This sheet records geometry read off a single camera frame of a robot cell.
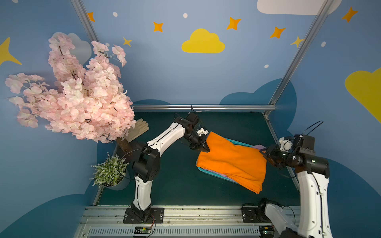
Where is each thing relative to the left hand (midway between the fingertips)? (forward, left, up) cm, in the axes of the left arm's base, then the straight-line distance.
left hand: (209, 149), depth 81 cm
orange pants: (-8, -19, -2) cm, 21 cm away
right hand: (-5, -26, +7) cm, 27 cm away
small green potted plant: (-15, +49, -1) cm, 51 cm away
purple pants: (-13, -8, -5) cm, 16 cm away
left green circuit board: (-36, +33, -18) cm, 52 cm away
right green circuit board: (-35, -29, -18) cm, 49 cm away
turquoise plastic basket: (+9, -16, -6) cm, 19 cm away
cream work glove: (+28, +49, -16) cm, 59 cm away
